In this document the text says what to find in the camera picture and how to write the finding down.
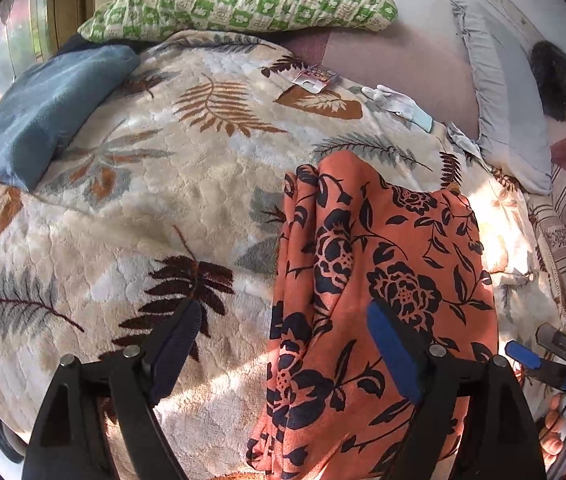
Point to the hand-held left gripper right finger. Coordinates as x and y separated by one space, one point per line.
393 350

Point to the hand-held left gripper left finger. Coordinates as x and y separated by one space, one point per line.
175 355

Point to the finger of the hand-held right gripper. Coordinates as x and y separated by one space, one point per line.
555 337
522 352

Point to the orange floral garment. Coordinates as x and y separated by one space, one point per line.
388 260

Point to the cream leaf print blanket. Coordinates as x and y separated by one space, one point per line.
163 185

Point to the grey ruffled pillow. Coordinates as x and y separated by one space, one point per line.
508 110

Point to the dark furry object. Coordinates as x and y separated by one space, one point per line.
563 80

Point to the blue pillow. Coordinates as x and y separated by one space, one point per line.
43 110

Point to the small printed packet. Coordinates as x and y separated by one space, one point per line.
315 77

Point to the mauve bed sheet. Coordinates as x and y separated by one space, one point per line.
403 60

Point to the dark navy cloth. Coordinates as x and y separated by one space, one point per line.
80 44

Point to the green checked pillow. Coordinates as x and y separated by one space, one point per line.
243 2

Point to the window frame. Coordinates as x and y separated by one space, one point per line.
28 15

